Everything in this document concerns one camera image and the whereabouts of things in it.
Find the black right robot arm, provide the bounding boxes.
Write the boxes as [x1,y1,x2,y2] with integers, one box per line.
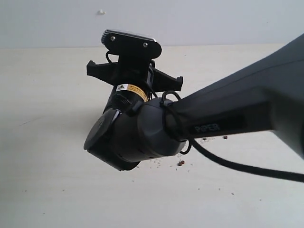
[84,29,304,182]

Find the scattered rice and brown pellets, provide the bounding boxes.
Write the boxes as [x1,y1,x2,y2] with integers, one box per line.
[138,135,228,170]

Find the small white wall blob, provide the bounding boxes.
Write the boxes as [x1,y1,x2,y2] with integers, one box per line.
[96,9,106,15]

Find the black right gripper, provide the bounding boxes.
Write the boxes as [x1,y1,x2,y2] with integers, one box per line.
[86,57,183,113]

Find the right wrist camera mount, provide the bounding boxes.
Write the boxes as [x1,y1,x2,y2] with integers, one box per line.
[101,29,162,68]

